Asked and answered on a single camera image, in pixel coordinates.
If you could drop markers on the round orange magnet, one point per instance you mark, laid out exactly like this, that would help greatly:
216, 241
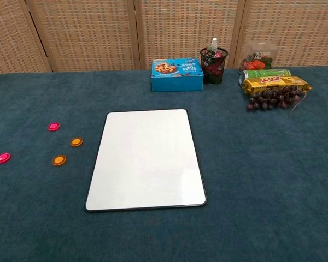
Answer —
59, 160
76, 142

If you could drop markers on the round pink magnet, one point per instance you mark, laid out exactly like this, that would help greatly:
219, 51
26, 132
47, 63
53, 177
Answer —
2, 157
53, 126

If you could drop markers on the white magnetic board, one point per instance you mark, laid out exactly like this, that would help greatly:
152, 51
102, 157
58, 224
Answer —
145, 161

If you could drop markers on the blue cookie box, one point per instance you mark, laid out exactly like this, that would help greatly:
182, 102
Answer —
177, 82

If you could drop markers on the black mesh pen cup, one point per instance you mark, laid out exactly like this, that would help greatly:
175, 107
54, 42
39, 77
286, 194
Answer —
214, 78

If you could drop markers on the red black snack pouch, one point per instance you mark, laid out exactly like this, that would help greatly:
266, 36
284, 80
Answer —
217, 54

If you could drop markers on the small white spray bottle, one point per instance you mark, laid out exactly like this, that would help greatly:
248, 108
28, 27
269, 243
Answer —
214, 42

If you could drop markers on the blue carpet table cover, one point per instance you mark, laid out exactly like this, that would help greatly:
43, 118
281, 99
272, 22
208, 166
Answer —
262, 163

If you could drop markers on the dark purple grape bunch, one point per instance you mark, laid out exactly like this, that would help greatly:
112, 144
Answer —
265, 102

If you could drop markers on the green drink can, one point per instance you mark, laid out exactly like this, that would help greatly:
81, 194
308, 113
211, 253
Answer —
262, 73

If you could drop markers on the yellow biscuit packet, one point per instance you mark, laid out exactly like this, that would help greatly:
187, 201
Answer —
273, 83

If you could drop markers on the clear plastic fruit box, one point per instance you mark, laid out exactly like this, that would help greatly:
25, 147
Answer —
258, 54

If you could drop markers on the woven wooden folding screen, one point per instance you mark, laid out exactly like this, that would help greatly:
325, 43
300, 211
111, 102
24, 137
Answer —
84, 32

